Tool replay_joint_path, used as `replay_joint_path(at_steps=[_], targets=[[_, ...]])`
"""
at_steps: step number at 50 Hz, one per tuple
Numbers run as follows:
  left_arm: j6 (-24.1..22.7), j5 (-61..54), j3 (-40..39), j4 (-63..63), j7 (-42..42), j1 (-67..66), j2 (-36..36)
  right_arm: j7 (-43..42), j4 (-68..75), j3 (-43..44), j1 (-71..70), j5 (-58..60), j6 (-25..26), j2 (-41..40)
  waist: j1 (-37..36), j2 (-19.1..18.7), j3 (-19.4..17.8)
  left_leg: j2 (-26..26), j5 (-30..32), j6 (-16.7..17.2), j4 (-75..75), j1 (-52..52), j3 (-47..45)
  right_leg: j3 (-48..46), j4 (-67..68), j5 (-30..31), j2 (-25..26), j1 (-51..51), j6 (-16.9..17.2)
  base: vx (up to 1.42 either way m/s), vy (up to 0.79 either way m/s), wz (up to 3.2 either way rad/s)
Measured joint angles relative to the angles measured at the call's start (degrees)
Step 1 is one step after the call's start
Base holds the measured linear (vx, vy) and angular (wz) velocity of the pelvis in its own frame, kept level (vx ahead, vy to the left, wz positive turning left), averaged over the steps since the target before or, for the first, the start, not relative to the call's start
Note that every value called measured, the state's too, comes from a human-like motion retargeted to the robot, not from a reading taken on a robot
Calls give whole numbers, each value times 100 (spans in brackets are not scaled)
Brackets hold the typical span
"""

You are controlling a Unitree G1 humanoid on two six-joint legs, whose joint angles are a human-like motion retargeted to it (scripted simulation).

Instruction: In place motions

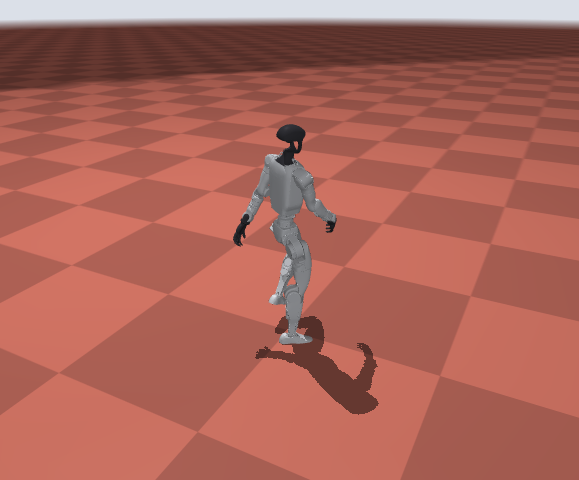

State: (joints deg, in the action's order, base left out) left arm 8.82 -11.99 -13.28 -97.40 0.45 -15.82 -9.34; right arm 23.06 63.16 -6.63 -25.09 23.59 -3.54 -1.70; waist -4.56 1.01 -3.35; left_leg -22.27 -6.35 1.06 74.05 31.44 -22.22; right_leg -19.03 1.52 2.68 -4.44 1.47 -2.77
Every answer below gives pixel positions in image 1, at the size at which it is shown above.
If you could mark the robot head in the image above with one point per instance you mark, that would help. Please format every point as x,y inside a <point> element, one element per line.
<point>290,133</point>

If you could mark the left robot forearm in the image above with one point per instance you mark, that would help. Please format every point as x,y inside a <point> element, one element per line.
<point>254,205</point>

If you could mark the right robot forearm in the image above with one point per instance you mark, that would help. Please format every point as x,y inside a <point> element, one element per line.
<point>323,213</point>

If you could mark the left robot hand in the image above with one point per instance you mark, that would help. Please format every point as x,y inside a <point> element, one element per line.
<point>241,230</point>

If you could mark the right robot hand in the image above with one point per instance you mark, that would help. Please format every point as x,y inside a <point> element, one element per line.
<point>331,224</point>

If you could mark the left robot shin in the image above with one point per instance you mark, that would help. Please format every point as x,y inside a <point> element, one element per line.
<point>285,276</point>

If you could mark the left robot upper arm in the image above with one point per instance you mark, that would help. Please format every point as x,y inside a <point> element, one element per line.
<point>263,188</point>

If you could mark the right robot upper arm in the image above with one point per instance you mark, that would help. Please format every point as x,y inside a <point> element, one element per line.
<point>304,180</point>

